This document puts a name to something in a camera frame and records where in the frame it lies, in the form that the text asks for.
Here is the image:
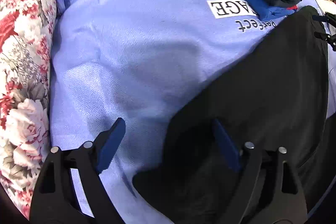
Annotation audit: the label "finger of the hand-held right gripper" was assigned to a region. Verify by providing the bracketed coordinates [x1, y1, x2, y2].
[314, 31, 336, 52]
[312, 13, 336, 24]

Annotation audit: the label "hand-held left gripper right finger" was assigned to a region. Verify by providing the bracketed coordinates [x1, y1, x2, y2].
[213, 119, 307, 224]

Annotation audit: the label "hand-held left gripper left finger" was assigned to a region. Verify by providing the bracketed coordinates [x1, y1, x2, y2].
[29, 118, 126, 224]

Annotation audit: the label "black pants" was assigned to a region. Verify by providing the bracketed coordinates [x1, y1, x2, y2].
[132, 5, 330, 224]

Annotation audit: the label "white cloth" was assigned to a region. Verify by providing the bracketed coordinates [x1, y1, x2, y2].
[314, 0, 336, 15]

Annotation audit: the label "purple printed bedsheet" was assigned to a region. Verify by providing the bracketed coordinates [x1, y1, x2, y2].
[49, 0, 336, 224]

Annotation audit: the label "floral rolled quilt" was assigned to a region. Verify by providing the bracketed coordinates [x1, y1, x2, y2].
[0, 0, 58, 221]

